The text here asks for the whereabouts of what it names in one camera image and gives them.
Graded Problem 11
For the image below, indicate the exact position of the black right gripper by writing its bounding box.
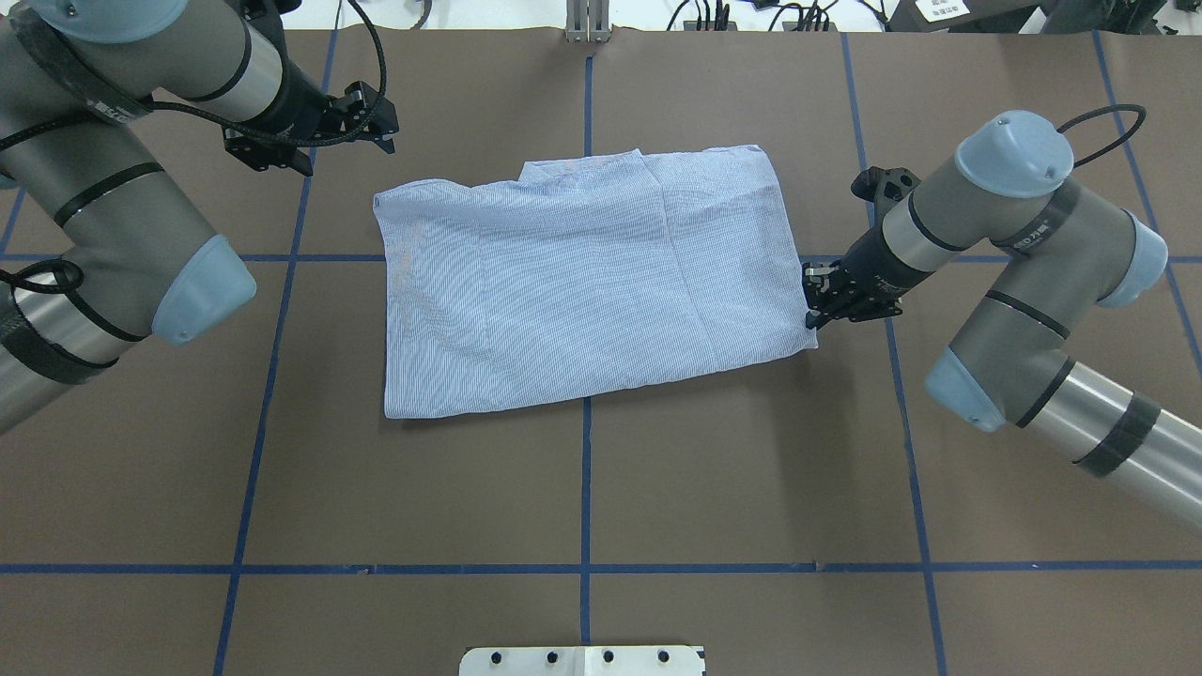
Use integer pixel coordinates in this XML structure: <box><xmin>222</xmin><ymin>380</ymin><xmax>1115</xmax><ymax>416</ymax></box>
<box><xmin>803</xmin><ymin>239</ymin><xmax>905</xmax><ymax>332</ymax></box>

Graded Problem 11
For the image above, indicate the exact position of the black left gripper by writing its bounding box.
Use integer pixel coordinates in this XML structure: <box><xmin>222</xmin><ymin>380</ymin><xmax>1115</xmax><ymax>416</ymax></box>
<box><xmin>224</xmin><ymin>81</ymin><xmax>400</xmax><ymax>177</ymax></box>

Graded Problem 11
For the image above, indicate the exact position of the light blue striped shirt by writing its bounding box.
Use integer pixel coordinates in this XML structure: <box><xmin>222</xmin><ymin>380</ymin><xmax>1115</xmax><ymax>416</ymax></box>
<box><xmin>373</xmin><ymin>146</ymin><xmax>819</xmax><ymax>420</ymax></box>

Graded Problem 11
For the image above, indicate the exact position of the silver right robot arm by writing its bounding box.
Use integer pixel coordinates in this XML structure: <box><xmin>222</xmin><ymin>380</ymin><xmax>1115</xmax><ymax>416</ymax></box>
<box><xmin>803</xmin><ymin>109</ymin><xmax>1201</xmax><ymax>528</ymax></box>

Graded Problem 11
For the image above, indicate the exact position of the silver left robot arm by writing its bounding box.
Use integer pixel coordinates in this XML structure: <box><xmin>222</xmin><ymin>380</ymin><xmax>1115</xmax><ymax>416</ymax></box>
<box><xmin>2</xmin><ymin>1</ymin><xmax>399</xmax><ymax>431</ymax></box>

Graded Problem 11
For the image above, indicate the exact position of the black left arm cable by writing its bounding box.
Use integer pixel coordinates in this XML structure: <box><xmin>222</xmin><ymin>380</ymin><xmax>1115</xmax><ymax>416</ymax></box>
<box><xmin>0</xmin><ymin>0</ymin><xmax>391</xmax><ymax>156</ymax></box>

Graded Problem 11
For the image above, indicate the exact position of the grey aluminium frame post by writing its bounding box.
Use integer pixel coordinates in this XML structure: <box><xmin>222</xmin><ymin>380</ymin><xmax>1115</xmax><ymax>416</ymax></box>
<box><xmin>565</xmin><ymin>0</ymin><xmax>612</xmax><ymax>45</ymax></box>

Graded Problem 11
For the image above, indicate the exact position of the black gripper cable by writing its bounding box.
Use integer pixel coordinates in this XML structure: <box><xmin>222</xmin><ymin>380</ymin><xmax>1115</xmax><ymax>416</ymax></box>
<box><xmin>1057</xmin><ymin>103</ymin><xmax>1148</xmax><ymax>172</ymax></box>

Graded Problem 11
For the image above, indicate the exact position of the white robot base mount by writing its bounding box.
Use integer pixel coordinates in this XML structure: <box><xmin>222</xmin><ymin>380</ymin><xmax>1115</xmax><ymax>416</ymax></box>
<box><xmin>458</xmin><ymin>645</ymin><xmax>707</xmax><ymax>675</ymax></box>

